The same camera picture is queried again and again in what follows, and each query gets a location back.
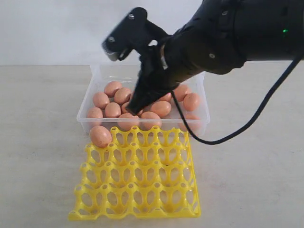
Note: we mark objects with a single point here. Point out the yellow plastic egg tray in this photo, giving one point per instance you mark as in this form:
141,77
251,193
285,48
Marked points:
147,174

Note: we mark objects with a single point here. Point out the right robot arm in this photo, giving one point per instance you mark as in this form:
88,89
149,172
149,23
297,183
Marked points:
221,36

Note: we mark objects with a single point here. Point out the clear plastic container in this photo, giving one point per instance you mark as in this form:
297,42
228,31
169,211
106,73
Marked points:
127,75

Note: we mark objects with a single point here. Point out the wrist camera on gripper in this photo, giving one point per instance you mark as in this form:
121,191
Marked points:
133,32

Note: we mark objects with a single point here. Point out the brown egg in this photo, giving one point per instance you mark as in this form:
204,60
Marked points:
193,121
122,95
166,97
127,121
191,102
181,91
161,108
112,110
100,136
111,88
124,110
95,113
152,120
101,100

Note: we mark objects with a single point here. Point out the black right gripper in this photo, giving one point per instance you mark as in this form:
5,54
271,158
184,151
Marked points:
154,80

